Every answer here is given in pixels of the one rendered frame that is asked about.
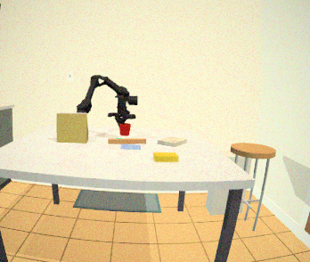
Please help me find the orange flat bar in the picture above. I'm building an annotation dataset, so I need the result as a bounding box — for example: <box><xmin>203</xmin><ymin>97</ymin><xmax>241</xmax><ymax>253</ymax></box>
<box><xmin>108</xmin><ymin>138</ymin><xmax>146</xmax><ymax>144</ymax></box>

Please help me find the red cup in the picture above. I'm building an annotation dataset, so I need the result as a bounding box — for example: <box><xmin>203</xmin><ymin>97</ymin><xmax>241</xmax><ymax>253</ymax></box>
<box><xmin>119</xmin><ymin>123</ymin><xmax>131</xmax><ymax>136</ymax></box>

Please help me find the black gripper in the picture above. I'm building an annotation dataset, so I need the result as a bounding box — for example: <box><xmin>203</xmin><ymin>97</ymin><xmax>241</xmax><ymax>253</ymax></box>
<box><xmin>107</xmin><ymin>104</ymin><xmax>136</xmax><ymax>125</ymax></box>

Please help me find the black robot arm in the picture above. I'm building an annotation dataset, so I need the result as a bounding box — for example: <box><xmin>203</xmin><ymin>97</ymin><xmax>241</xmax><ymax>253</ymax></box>
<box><xmin>77</xmin><ymin>75</ymin><xmax>138</xmax><ymax>113</ymax></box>

